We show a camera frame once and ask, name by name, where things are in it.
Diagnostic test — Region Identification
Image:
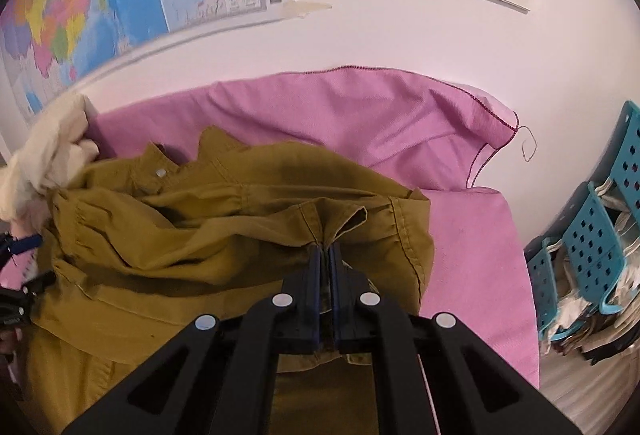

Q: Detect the mustard brown jacket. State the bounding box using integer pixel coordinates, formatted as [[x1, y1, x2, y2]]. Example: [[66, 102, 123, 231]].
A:
[[20, 128, 434, 434]]

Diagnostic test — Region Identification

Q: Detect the cream crumpled cloth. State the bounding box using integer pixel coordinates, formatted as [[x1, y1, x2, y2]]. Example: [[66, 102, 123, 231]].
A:
[[1, 92, 99, 221]]

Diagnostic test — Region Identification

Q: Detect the teal perforated plastic rack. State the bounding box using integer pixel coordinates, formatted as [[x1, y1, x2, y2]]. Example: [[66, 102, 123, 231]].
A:
[[525, 100, 639, 342]]

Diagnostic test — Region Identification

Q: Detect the pink daisy bed sheet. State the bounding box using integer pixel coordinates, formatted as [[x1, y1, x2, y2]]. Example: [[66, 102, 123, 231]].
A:
[[87, 67, 539, 383]]

